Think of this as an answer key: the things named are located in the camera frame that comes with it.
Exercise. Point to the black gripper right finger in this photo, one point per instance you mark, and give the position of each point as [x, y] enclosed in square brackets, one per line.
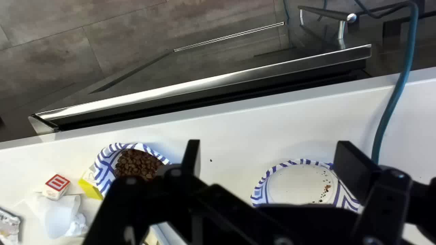
[389, 198]

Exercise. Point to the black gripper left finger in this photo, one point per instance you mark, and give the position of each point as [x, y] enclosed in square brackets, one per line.
[199, 213]

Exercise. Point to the yellow packet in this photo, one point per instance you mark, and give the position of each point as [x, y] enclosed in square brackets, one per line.
[87, 186]

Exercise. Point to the crumpled foil wrapper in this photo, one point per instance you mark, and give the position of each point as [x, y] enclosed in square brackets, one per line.
[9, 229]

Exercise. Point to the blue patterned paper bowl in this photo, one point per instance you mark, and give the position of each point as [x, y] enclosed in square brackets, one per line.
[106, 160]

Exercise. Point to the roasted coffee beans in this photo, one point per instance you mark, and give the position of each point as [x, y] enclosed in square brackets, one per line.
[136, 164]

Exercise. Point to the crumpled white napkin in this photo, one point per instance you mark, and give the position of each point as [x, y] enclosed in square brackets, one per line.
[58, 217]

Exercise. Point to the red white sugar packet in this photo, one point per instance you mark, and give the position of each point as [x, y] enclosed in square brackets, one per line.
[56, 187]

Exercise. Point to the blue patterned paper plate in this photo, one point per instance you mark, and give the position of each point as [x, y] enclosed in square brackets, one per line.
[302, 182]

